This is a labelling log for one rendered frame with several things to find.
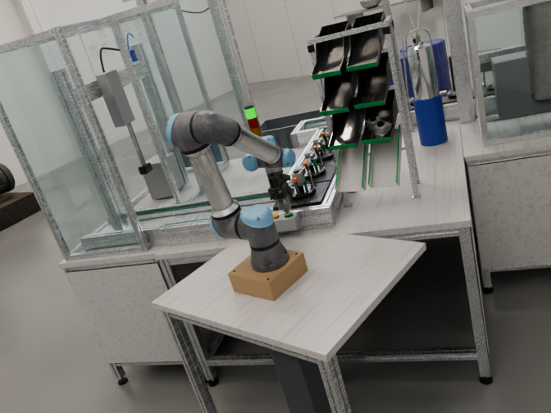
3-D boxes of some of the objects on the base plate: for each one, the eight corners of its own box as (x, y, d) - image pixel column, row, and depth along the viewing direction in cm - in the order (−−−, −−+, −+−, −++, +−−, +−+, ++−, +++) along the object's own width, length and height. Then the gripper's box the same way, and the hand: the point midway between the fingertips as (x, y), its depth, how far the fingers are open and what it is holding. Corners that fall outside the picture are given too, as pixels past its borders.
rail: (334, 227, 238) (329, 205, 234) (166, 247, 269) (159, 228, 265) (336, 221, 243) (331, 200, 239) (170, 241, 274) (163, 223, 270)
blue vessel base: (448, 143, 299) (441, 97, 289) (420, 147, 304) (412, 102, 294) (448, 134, 312) (441, 90, 302) (421, 139, 318) (413, 96, 308)
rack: (421, 197, 243) (389, 20, 214) (343, 207, 255) (304, 41, 226) (421, 180, 261) (393, 14, 232) (349, 190, 273) (314, 34, 244)
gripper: (261, 176, 225) (274, 220, 233) (281, 174, 222) (293, 218, 230) (266, 169, 233) (279, 212, 240) (286, 166, 230) (298, 210, 237)
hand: (287, 210), depth 237 cm, fingers closed
